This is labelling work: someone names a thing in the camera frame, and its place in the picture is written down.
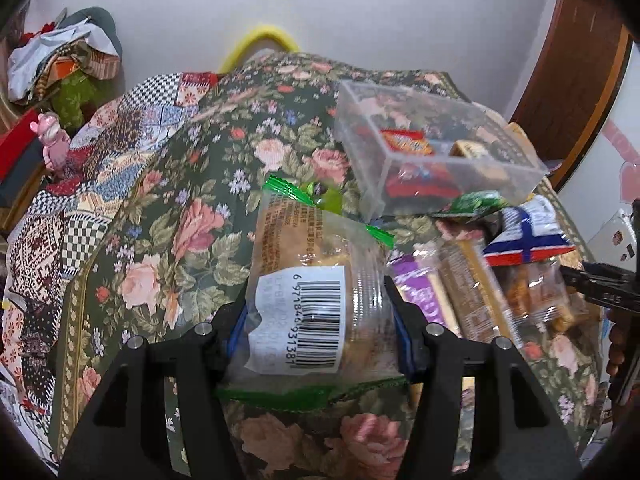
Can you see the blue white red snack packet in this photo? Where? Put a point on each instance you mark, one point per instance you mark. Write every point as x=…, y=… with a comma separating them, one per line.
x=530, y=235

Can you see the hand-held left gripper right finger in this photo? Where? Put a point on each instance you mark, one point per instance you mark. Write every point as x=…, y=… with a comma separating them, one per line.
x=405, y=355

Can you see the dark box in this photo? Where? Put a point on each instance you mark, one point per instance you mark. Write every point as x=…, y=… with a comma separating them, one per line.
x=20, y=180

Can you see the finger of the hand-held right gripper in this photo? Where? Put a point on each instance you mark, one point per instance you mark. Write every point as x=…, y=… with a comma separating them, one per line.
x=605, y=285

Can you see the green cloth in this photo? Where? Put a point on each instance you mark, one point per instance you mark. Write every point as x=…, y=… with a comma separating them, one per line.
x=75, y=97

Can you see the clear plastic box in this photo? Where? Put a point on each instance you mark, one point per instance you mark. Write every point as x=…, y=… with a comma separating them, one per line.
x=425, y=105

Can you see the red orange snack packet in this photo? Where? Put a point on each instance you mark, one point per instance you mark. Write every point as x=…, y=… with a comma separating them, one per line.
x=407, y=142

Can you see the grey rounded chair back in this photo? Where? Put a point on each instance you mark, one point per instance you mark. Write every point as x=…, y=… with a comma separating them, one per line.
x=102, y=22

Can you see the pile of clothes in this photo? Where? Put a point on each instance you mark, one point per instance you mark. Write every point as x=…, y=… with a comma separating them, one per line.
x=50, y=60

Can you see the clear green-edged bread packet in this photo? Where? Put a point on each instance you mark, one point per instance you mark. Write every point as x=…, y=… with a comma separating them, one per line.
x=310, y=260

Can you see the brown gold snack packet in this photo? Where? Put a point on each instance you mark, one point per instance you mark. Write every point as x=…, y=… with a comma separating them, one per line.
x=475, y=290

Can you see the floral blanket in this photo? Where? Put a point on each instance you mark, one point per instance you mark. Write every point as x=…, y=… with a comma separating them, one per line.
x=200, y=160

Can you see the patchwork quilt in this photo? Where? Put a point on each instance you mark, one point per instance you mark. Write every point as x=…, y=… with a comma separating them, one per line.
x=125, y=125

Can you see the red box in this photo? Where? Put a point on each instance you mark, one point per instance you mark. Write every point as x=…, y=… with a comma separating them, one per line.
x=15, y=145

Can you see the purple snack packet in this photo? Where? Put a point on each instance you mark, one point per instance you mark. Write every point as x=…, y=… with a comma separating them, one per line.
x=425, y=300

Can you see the pink toy figure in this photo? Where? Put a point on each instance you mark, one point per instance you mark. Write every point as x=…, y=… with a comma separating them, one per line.
x=50, y=140

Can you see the dark green snack packet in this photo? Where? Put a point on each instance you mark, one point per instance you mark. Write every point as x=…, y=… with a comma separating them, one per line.
x=472, y=205

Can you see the yellow foam tube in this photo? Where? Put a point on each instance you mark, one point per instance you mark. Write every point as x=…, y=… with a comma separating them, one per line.
x=260, y=35

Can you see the wooden door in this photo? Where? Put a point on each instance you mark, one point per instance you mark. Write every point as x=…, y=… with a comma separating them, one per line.
x=570, y=75

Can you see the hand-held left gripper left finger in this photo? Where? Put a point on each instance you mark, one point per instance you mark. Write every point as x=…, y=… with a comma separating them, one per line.
x=236, y=332

